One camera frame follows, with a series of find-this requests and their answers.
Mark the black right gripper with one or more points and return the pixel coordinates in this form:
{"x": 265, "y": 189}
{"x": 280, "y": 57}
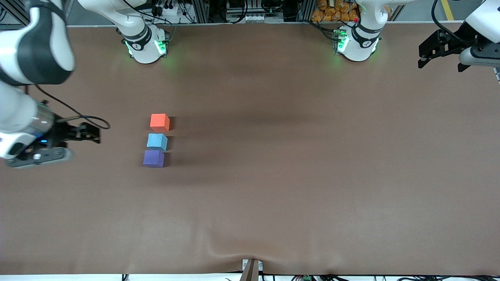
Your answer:
{"x": 62, "y": 132}

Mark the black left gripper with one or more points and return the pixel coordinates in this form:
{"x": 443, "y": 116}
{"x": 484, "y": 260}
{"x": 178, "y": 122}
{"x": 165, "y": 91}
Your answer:
{"x": 455, "y": 42}

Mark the light blue foam block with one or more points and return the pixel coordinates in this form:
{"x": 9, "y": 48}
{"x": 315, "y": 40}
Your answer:
{"x": 157, "y": 141}

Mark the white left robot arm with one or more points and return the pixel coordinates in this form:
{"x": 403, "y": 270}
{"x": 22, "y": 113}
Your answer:
{"x": 361, "y": 43}

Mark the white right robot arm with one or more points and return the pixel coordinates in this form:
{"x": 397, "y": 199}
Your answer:
{"x": 19, "y": 113}

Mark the purple foam block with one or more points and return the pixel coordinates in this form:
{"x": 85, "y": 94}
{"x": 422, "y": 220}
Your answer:
{"x": 153, "y": 159}

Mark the orange foam block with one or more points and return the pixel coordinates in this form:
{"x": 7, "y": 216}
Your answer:
{"x": 159, "y": 121}

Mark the pile of orange bags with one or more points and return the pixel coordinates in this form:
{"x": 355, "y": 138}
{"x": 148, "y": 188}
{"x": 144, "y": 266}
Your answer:
{"x": 332, "y": 11}

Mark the brown table cover mat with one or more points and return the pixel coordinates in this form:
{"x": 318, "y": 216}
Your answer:
{"x": 273, "y": 203}

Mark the green terminal connector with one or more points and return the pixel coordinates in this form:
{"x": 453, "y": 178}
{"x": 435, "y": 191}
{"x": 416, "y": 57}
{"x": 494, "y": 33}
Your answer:
{"x": 306, "y": 278}

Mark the metal table clamp bracket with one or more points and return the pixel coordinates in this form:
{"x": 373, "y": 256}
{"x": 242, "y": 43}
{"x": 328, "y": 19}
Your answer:
{"x": 250, "y": 273}

